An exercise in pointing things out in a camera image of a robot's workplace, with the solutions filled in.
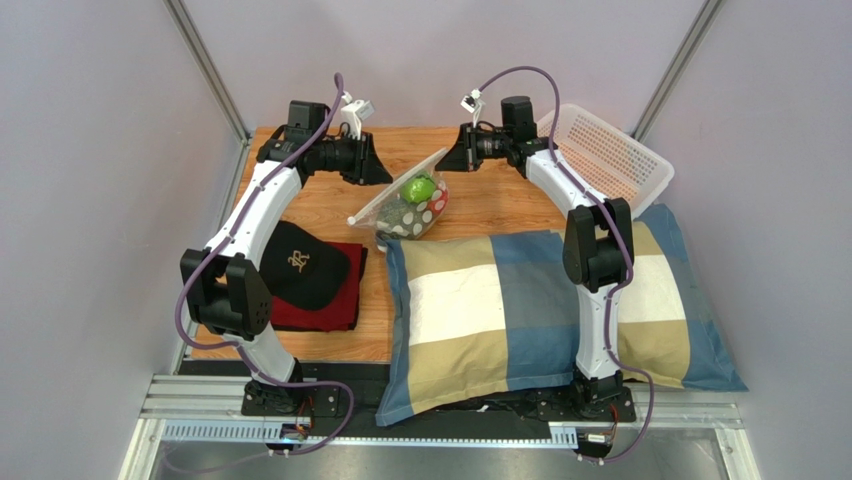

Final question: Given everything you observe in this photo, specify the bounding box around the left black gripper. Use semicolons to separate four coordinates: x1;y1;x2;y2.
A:
312;130;393;187

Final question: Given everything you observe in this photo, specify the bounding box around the bright green fake watermelon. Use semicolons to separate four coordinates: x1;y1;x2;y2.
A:
399;174;437;204

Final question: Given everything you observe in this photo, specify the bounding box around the red fake tomato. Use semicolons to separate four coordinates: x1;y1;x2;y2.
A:
427;188;449;215

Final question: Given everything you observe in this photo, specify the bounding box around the clear zip top bag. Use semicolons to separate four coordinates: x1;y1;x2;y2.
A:
346;148;449;240

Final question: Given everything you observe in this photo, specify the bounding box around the dark green fake melon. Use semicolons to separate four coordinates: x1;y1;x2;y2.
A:
376;198;438;240

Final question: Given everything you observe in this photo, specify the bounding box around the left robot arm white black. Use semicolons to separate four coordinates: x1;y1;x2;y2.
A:
176;95;393;415

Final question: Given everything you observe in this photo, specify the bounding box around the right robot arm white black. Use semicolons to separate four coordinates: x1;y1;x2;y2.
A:
435;96;634;419

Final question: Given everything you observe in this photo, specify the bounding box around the black baseball cap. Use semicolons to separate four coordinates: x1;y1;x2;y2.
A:
260;221;352;311

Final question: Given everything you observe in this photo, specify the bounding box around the folded red black cloth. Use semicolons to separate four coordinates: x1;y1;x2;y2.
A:
271;242;368;332

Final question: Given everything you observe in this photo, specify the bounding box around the white plastic basket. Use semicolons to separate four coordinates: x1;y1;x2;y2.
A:
537;104;675;219

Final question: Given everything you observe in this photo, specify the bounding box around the plaid pillow blue beige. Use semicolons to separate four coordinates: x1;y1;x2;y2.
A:
385;204;746;392

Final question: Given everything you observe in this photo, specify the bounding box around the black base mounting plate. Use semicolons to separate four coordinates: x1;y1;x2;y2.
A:
178;359;637;441

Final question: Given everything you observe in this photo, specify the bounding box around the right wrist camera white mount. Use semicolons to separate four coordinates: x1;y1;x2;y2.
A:
460;89;485;127

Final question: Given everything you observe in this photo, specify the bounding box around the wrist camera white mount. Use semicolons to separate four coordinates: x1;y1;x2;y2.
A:
340;96;375;140
460;89;485;127

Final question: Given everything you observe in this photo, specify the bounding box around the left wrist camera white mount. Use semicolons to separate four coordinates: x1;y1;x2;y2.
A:
340;96;375;140

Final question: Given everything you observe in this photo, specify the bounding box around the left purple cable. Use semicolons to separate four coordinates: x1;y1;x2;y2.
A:
174;71;356;461

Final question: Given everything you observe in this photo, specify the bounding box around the purple cable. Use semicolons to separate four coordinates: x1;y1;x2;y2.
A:
473;65;657;465
174;71;356;461

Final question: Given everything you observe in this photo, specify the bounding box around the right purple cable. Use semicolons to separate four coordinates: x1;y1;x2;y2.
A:
473;65;657;465

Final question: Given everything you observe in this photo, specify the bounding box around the right vertical aluminium post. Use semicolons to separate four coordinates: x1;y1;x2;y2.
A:
632;0;727;143

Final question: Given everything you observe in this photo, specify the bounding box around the vertical aluminium post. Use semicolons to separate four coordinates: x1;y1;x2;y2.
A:
163;0;252;147
632;0;727;143

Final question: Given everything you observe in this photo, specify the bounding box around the left vertical aluminium post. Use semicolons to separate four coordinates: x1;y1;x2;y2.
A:
163;0;252;147

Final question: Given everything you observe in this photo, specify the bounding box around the aluminium frame rail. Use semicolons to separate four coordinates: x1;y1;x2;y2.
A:
120;375;760;479

